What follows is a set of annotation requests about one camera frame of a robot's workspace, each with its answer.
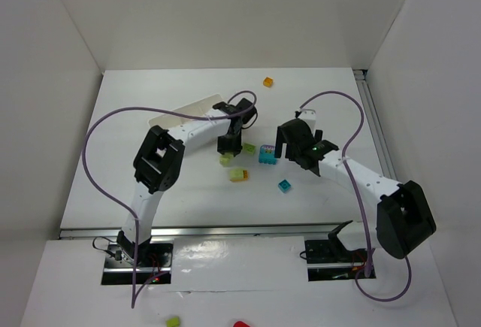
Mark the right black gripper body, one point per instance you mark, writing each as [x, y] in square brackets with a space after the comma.
[291, 131]

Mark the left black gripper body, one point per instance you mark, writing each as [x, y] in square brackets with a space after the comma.
[229, 144]

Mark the pale green stepped lego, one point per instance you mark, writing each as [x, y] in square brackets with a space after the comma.
[225, 159]

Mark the green square lego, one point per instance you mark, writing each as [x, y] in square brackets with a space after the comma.
[249, 148]

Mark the large teal printed lego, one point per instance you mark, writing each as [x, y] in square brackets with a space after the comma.
[267, 155]

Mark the green and orange lego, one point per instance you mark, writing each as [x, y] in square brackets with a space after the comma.
[238, 175]

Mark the small teal lego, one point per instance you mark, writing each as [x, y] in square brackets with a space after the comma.
[284, 186]

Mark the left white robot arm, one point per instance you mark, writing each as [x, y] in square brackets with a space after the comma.
[158, 163]

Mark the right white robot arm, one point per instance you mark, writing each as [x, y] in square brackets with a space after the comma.
[403, 218]

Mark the white three-compartment tray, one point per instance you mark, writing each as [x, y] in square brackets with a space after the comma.
[197, 109]

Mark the red object at front edge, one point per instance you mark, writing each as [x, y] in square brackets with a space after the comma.
[240, 324]

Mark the green lego on front ledge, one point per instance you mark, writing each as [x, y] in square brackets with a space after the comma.
[173, 322]

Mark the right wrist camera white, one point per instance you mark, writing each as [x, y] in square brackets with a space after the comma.
[307, 115]

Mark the aluminium right rail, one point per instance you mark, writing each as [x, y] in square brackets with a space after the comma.
[374, 123]

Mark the aluminium rail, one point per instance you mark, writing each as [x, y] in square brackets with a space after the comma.
[374, 123]
[255, 230]

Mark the aluminium front rail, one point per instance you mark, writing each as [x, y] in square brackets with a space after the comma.
[255, 230]

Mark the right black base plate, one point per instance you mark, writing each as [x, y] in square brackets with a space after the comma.
[328, 261]

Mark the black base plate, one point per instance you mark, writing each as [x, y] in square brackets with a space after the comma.
[154, 267]
[328, 261]

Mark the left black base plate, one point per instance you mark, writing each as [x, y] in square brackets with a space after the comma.
[154, 267]

